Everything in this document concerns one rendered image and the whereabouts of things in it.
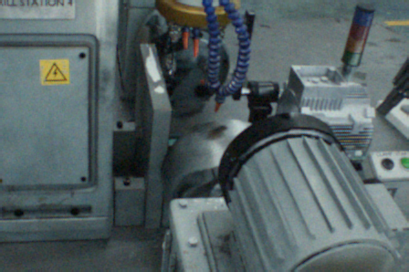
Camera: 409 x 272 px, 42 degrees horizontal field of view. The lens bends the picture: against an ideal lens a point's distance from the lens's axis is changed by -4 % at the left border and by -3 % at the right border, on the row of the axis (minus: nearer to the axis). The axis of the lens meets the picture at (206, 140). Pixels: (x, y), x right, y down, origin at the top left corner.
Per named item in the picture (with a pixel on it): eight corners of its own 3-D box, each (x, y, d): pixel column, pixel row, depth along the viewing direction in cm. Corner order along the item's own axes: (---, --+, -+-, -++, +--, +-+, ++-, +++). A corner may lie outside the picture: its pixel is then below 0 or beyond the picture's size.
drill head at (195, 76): (141, 125, 146) (146, 40, 132) (128, 54, 179) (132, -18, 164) (230, 124, 152) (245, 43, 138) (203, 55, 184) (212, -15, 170)
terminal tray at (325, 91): (298, 111, 131) (305, 86, 127) (285, 88, 140) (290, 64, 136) (342, 111, 134) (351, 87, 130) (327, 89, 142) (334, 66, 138)
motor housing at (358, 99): (290, 172, 137) (308, 109, 126) (269, 129, 152) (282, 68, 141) (361, 169, 141) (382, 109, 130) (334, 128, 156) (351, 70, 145)
